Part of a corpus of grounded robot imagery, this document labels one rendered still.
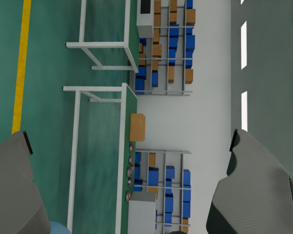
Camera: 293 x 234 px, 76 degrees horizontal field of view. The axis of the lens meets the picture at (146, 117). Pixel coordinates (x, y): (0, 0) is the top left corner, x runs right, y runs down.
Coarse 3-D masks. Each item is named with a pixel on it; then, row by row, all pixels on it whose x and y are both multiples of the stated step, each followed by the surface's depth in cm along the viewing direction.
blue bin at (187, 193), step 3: (183, 186) 538; (186, 186) 537; (189, 186) 537; (183, 189) 537; (186, 189) 536; (183, 192) 536; (186, 192) 535; (189, 192) 535; (183, 195) 535; (186, 195) 534; (189, 195) 534; (183, 198) 534; (186, 198) 534; (189, 198) 533
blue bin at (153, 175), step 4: (152, 168) 584; (156, 168) 586; (148, 172) 549; (152, 172) 548; (156, 172) 547; (148, 176) 548; (152, 176) 547; (156, 176) 546; (148, 180) 547; (152, 180) 546; (156, 180) 545; (148, 184) 546; (152, 184) 545; (156, 184) 544
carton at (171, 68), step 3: (168, 66) 571; (171, 66) 571; (168, 69) 571; (171, 69) 570; (168, 72) 570; (171, 72) 569; (168, 75) 569; (171, 75) 569; (168, 78) 569; (171, 78) 568; (168, 81) 590; (171, 81) 589
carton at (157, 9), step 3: (156, 0) 593; (159, 0) 592; (156, 3) 592; (159, 3) 591; (156, 6) 590; (159, 6) 590; (156, 9) 589; (159, 9) 588; (156, 12) 588; (159, 12) 587
